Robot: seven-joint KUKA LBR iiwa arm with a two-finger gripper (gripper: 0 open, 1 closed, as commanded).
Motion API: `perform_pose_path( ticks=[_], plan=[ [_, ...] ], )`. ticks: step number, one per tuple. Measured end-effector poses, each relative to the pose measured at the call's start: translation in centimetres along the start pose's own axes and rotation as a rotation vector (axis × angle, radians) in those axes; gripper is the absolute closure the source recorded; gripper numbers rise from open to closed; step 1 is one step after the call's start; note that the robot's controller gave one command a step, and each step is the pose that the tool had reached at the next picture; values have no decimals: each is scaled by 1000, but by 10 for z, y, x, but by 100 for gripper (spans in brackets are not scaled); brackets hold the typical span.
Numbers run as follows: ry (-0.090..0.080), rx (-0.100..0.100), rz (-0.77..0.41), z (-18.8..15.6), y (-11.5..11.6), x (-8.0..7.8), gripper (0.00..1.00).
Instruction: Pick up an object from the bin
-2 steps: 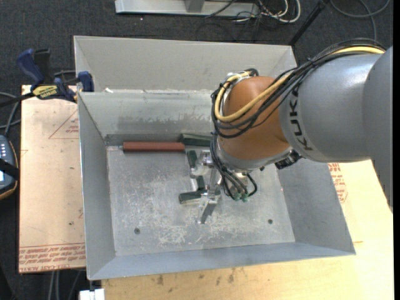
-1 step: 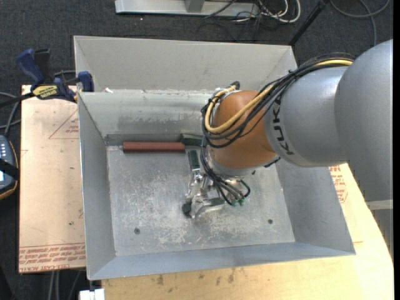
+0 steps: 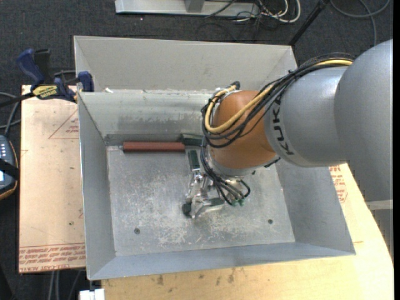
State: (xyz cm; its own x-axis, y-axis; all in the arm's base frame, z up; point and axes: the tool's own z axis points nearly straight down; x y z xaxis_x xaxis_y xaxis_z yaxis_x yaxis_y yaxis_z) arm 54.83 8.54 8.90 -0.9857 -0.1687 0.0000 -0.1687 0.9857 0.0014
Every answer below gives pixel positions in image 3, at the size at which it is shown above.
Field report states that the dark green flat block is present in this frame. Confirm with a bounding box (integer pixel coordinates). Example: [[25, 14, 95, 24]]
[[180, 132, 204, 146], [186, 149, 201, 172]]

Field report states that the grey metal bin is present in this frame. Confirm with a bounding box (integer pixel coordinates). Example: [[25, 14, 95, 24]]
[[73, 35, 356, 281]]

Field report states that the red-brown flat block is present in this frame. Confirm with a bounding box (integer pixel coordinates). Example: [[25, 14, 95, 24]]
[[122, 140, 187, 154]]

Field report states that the brown cardboard board red print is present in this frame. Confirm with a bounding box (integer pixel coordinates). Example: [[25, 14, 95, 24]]
[[18, 84, 350, 274]]

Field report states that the black cylinder on white bracket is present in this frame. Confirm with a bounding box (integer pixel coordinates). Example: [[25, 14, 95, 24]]
[[181, 197, 225, 220]]

